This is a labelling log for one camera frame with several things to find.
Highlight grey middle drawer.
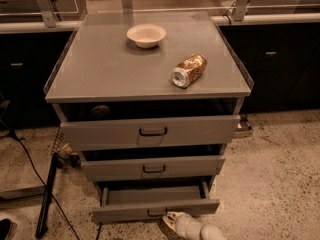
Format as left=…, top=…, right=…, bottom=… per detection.
left=81, top=145, right=225, bottom=182

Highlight grey drawer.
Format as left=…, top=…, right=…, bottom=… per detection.
left=81, top=145, right=225, bottom=182
left=92, top=180, right=220, bottom=224
left=54, top=98, right=243, bottom=151

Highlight black shoe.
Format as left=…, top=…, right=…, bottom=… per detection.
left=0, top=219, right=12, bottom=240

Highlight gold soda can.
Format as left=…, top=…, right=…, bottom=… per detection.
left=171, top=54, right=207, bottom=88

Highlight dark round object in drawer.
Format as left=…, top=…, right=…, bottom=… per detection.
left=90, top=105, right=111, bottom=120

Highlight black metal bar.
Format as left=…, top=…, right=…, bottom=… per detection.
left=35, top=153, right=58, bottom=239

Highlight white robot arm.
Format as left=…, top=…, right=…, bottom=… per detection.
left=163, top=212, right=227, bottom=240

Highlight dark counter cabinets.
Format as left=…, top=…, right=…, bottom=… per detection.
left=0, top=23, right=320, bottom=128

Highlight grey top drawer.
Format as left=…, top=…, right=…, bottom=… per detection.
left=54, top=98, right=243, bottom=151

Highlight grey drawer cabinet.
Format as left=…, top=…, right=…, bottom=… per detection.
left=43, top=10, right=255, bottom=198

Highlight grey bottom drawer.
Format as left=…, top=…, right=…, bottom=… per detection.
left=92, top=180, right=220, bottom=224

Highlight white bowl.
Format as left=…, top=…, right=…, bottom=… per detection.
left=127, top=24, right=166, bottom=49

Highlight black floor cable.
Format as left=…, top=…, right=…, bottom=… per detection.
left=0, top=130, right=82, bottom=240

